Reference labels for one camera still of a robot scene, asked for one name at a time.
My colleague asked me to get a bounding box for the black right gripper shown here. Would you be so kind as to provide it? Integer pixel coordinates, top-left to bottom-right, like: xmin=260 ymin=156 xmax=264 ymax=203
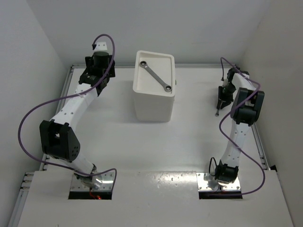
xmin=217 ymin=83 xmax=236 ymax=109

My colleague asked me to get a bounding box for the small silver wrench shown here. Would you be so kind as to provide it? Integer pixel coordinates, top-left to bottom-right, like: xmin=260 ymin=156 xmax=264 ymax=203
xmin=215 ymin=100 xmax=223 ymax=117

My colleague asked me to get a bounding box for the silver ratchet wrench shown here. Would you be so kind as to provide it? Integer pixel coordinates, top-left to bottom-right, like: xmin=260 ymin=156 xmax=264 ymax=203
xmin=139 ymin=61 xmax=172 ymax=92

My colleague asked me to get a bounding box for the white drawer cabinet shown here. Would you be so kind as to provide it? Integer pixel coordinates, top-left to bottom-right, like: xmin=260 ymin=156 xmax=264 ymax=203
xmin=133 ymin=50 xmax=176 ymax=122

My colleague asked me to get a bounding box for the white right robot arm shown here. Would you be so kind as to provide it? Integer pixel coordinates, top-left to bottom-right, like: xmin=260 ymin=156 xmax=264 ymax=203
xmin=214 ymin=67 xmax=265 ymax=184

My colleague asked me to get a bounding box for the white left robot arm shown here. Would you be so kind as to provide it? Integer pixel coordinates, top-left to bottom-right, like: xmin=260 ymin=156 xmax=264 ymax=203
xmin=39 ymin=42 xmax=115 ymax=190

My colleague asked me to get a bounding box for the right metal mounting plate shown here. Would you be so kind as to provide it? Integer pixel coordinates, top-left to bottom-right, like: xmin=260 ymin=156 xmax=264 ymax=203
xmin=196 ymin=172 xmax=241 ymax=192

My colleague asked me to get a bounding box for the metal mounting plate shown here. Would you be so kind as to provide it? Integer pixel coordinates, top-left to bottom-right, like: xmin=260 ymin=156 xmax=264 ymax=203
xmin=196 ymin=172 xmax=241 ymax=192
xmin=70 ymin=172 xmax=116 ymax=192

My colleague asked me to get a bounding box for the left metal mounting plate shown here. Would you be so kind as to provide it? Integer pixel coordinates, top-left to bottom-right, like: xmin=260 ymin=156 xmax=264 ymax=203
xmin=70 ymin=172 xmax=116 ymax=192

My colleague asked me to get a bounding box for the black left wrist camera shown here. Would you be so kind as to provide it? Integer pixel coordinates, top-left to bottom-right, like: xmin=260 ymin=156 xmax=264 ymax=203
xmin=93 ymin=52 xmax=111 ymax=69

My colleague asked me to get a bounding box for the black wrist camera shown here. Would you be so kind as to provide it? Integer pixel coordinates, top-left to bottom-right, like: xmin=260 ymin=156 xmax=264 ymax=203
xmin=227 ymin=68 xmax=237 ymax=83
xmin=93 ymin=52 xmax=111 ymax=69

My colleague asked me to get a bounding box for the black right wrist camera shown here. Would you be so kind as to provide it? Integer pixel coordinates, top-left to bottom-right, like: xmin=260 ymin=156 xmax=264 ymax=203
xmin=227 ymin=68 xmax=237 ymax=83

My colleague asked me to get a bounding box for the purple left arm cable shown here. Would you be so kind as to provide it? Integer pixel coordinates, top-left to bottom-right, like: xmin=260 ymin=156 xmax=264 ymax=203
xmin=18 ymin=34 xmax=118 ymax=187

